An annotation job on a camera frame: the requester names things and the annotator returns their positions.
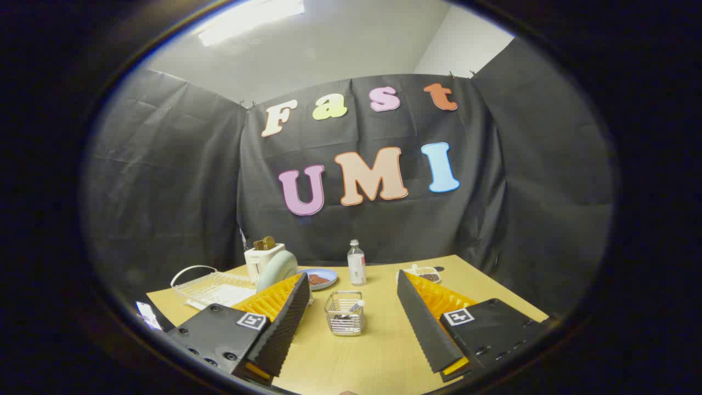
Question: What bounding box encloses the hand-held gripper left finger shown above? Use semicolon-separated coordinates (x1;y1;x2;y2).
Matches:
166;273;311;382

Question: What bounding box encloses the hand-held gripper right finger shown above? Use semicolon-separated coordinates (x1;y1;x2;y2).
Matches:
397;269;550;383

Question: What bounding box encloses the pale green plate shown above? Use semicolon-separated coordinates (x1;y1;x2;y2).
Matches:
256;250;299;294

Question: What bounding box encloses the metal wire basket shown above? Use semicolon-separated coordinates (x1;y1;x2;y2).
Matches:
324;291;366;336

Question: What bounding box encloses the white wire dish rack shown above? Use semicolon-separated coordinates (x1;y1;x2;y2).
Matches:
171;265;258;308

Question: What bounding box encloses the white divided dish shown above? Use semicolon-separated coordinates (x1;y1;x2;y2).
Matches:
397;264;442;284

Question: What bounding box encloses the blue plate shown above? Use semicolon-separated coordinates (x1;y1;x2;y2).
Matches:
299;268;338;291

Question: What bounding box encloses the white drip tray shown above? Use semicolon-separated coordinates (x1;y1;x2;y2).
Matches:
185;283;258;311

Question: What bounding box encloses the white toaster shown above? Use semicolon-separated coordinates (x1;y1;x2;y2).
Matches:
244;243;286;284

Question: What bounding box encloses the clear plastic bottle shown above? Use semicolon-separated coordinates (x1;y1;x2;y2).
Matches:
347;239;367;286

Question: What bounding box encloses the white flat object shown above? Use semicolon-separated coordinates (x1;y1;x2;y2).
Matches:
136;301;163;331

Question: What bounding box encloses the black backdrop cloth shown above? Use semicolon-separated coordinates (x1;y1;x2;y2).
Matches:
82;38;615;324

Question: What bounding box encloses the ceiling light panel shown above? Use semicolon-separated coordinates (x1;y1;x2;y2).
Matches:
196;0;305;47

